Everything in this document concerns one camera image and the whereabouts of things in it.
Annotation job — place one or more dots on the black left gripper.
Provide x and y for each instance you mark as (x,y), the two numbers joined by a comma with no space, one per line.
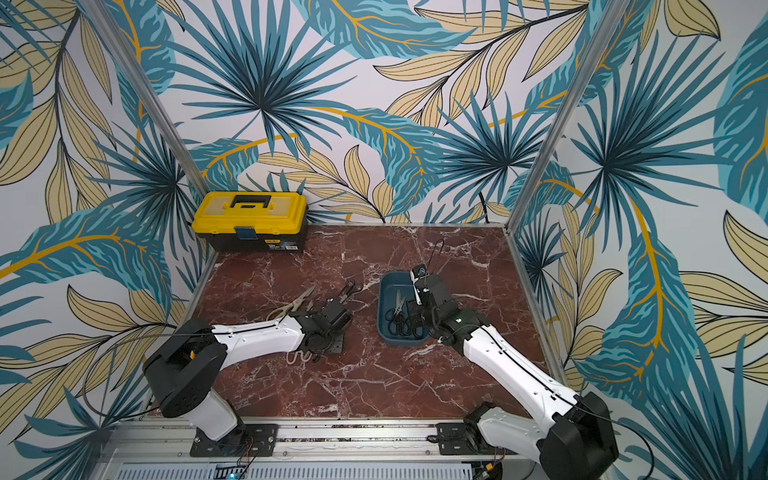
(314,351)

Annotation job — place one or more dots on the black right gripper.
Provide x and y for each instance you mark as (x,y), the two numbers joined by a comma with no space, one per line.
(421,288)

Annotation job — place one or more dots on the small black slim scissors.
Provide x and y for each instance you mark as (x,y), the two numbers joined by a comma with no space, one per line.
(350,289)

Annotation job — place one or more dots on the large black handled scissors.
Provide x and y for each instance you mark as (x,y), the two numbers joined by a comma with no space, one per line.
(396,318)

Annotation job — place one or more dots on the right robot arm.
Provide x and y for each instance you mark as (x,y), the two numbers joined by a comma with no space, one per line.
(569,435)

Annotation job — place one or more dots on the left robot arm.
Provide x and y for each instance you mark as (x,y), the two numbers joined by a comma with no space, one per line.
(181,373)

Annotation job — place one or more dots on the teal plastic storage box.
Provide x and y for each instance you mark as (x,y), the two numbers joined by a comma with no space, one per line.
(389,285)

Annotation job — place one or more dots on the cream green kitchen shears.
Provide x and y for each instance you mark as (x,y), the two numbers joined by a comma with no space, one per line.
(293,306)

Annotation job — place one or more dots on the pink kitchen shears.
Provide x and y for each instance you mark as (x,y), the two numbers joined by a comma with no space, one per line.
(298,357)

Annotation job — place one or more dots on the yellow black toolbox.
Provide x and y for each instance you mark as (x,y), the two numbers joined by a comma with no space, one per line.
(252,221)

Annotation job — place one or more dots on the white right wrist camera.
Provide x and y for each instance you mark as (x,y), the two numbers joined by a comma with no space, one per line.
(419,272)

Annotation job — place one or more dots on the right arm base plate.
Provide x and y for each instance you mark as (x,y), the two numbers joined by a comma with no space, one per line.
(460,438)

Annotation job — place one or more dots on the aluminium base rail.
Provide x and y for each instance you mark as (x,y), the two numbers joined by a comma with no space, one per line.
(305,448)

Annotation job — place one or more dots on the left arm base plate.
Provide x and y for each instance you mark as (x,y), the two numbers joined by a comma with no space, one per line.
(254,440)

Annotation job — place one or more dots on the right aluminium corner post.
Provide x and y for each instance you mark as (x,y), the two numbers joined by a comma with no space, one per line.
(582,76)

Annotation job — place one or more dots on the aluminium corner post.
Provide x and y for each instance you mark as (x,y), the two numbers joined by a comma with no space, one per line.
(582,76)
(106,26)

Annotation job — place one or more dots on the left aluminium corner post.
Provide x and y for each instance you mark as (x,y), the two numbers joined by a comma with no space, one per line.
(106,26)

